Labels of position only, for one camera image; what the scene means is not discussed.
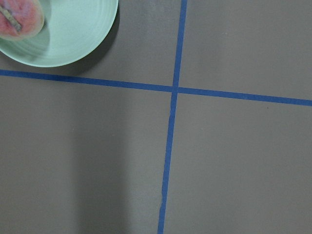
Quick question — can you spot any yellow red peach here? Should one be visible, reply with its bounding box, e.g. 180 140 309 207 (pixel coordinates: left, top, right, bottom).
0 0 44 41

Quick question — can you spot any green plate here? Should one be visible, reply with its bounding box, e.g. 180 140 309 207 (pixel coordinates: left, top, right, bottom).
0 0 118 68

